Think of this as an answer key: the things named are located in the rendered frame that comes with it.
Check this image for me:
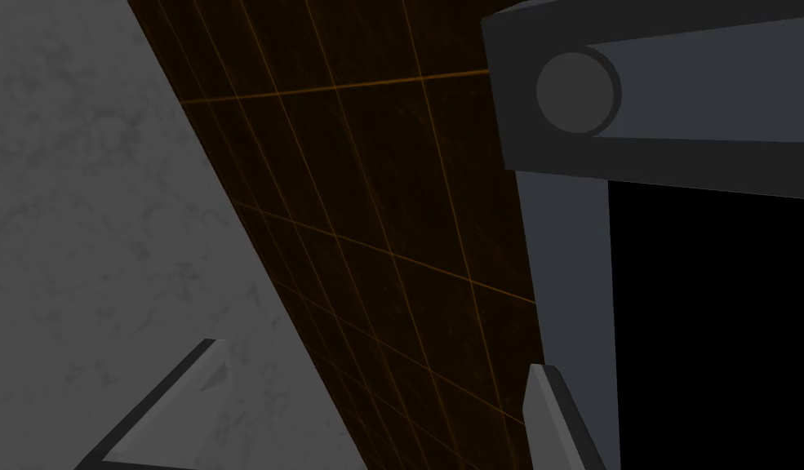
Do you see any grey bar handle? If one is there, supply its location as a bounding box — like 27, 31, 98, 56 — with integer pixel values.
535, 14, 804, 144

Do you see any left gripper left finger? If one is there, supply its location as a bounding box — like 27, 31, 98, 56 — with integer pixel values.
73, 337, 232, 470

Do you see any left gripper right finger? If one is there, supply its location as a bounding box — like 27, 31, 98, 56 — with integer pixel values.
522, 363, 606, 470

